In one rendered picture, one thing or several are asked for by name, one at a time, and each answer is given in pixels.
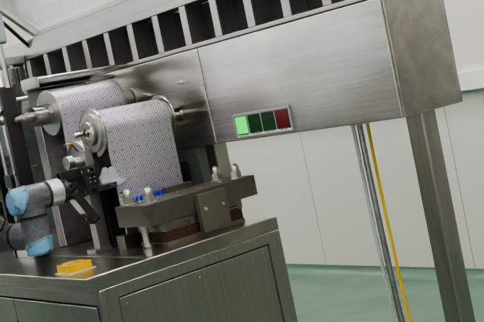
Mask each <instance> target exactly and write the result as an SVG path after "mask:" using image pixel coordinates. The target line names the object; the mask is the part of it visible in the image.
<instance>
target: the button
mask: <svg viewBox="0 0 484 322"><path fill-rule="evenodd" d="M89 267H92V263H91V259H75V260H73V261H69V262H66V263H63V264H59V265H57V270H58V273H60V274H72V273H74V272H78V271H81V270H83V269H87V268H89Z"/></svg>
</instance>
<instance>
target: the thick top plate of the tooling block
mask: <svg viewBox="0 0 484 322"><path fill-rule="evenodd" d="M230 178H231V177H223V179H221V180H217V181H208V182H204V183H201V184H196V185H194V186H192V187H189V188H186V189H181V190H179V191H175V192H171V193H168V194H160V195H157V196H155V200H156V202H153V203H150V204H144V200H139V201H137V202H135V204H133V205H127V206H122V205H121V206H119V207H116V208H115V211H116V215H117V221H118V225H119V228H137V227H151V226H154V225H158V224H161V223H165V222H168V221H170V220H175V219H177V218H182V217H184V216H187V215H191V214H194V213H197V208H196V205H195V201H194V195H196V194H201V193H204V192H209V191H211V190H214V189H218V188H223V187H224V188H225V194H226V198H227V202H228V203H229V202H234V201H236V200H241V199H243V198H246V197H250V196H253V195H255V194H258V192H257V189H256V182H255V179H254V175H246V176H243V177H241V178H238V179H230Z"/></svg>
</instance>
